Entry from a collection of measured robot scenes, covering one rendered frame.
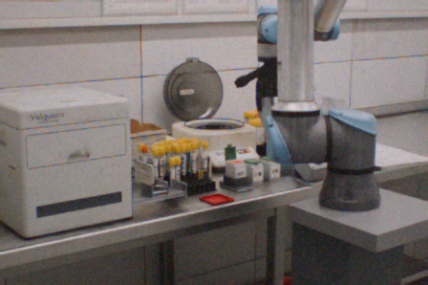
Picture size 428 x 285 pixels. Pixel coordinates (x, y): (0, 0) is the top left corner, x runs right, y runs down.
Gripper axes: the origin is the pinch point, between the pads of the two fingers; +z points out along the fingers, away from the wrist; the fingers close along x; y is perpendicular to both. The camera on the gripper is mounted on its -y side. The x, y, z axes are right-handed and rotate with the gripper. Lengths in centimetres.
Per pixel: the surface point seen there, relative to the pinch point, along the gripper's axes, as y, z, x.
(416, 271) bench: 40, 81, 83
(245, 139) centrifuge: -6.6, 7.3, 2.4
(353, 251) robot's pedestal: 42, 15, -51
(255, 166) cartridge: 5.3, 8.8, -19.1
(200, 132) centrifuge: -18.3, 4.2, -6.3
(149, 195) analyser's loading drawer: -10, 8, -54
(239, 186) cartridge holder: 3.6, 12.5, -27.3
